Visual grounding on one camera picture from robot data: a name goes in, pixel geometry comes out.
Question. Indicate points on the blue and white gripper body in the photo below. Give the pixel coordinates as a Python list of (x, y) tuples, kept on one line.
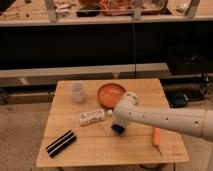
[(117, 128)]

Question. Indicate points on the black box on right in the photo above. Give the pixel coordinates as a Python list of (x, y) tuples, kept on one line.
[(195, 59)]

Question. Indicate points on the black white striped block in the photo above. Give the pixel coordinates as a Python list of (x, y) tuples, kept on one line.
[(61, 143)]

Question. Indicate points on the orange plate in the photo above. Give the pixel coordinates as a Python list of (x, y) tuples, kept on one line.
[(109, 94)]

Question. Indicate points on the clear plastic cup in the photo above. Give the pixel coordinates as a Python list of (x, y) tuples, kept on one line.
[(77, 91)]

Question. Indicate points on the wooden table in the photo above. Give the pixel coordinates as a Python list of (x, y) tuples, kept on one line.
[(97, 144)]

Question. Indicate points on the black device on floor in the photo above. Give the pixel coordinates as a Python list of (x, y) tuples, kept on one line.
[(178, 99)]

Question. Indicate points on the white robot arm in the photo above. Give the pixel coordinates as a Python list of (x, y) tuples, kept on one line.
[(193, 122)]

